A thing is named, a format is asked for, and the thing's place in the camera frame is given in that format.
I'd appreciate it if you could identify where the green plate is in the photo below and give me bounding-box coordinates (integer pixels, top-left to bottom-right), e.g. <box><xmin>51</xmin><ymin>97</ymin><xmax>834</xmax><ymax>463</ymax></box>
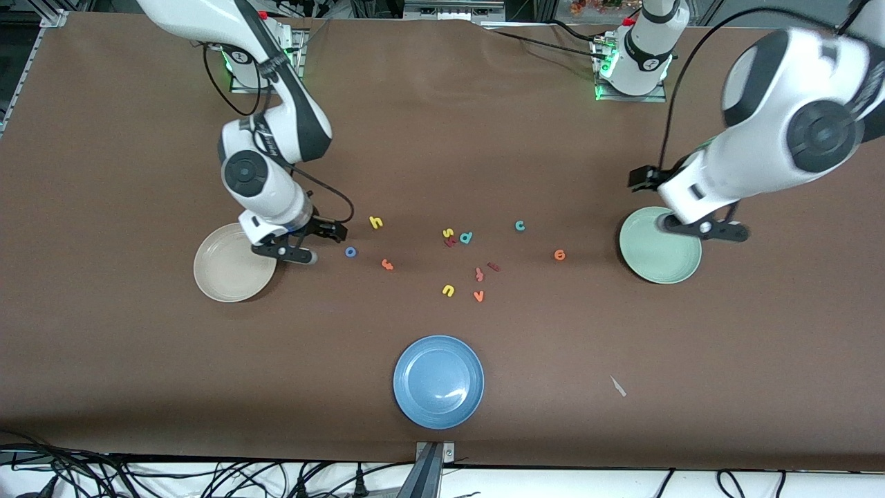
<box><xmin>619</xmin><ymin>206</ymin><xmax>702</xmax><ymax>285</ymax></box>

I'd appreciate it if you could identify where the beige brown plate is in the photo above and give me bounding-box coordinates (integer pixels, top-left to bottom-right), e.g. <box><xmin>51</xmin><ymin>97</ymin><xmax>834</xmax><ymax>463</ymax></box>
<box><xmin>193</xmin><ymin>222</ymin><xmax>278</xmax><ymax>304</ymax></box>

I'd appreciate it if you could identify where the brown table cover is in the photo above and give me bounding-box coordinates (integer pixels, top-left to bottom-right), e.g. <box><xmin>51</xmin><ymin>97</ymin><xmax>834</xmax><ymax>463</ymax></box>
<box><xmin>0</xmin><ymin>12</ymin><xmax>885</xmax><ymax>472</ymax></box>

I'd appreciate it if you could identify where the blue plate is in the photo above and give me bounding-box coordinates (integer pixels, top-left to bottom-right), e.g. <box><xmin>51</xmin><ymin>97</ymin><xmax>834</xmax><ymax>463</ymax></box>
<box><xmin>393</xmin><ymin>335</ymin><xmax>485</xmax><ymax>430</ymax></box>

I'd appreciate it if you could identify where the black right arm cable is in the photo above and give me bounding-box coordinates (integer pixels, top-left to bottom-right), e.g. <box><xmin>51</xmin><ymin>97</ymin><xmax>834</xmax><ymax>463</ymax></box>
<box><xmin>203</xmin><ymin>41</ymin><xmax>355</xmax><ymax>225</ymax></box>

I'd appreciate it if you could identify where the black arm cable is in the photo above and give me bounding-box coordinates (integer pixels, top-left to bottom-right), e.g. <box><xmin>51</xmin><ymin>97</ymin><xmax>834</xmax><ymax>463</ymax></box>
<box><xmin>203</xmin><ymin>41</ymin><xmax>355</xmax><ymax>225</ymax></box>
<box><xmin>657</xmin><ymin>6</ymin><xmax>865</xmax><ymax>170</ymax></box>

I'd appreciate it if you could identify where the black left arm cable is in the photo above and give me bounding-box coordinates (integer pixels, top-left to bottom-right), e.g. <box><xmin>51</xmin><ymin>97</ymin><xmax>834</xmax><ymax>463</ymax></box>
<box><xmin>657</xmin><ymin>6</ymin><xmax>865</xmax><ymax>170</ymax></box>

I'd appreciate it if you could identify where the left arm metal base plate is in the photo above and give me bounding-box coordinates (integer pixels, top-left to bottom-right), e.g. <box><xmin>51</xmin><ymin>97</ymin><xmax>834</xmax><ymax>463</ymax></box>
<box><xmin>593</xmin><ymin>33</ymin><xmax>669</xmax><ymax>104</ymax></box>

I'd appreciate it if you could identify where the black base cable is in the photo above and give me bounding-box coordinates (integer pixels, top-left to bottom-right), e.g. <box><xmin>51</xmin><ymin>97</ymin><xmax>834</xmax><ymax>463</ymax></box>
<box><xmin>482</xmin><ymin>26</ymin><xmax>602</xmax><ymax>57</ymax></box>

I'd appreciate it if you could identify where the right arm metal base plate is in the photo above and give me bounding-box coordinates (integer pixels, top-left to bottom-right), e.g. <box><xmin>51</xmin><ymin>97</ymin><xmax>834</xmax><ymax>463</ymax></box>
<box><xmin>230</xmin><ymin>30</ymin><xmax>306</xmax><ymax>95</ymax></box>

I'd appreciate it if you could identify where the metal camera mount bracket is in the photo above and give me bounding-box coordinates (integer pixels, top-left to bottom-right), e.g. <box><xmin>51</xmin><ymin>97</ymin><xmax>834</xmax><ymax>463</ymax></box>
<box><xmin>398</xmin><ymin>441</ymin><xmax>457</xmax><ymax>498</ymax></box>

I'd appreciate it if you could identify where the metal frame profile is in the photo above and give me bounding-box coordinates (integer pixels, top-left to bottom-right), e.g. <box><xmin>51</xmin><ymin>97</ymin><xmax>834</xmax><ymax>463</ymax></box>
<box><xmin>403</xmin><ymin>0</ymin><xmax>507</xmax><ymax>23</ymax></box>

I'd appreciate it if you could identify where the aluminium frame rail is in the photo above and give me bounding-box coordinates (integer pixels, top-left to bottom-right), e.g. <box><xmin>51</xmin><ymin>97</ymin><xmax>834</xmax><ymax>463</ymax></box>
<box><xmin>0</xmin><ymin>10</ymin><xmax>70</xmax><ymax>139</ymax></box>

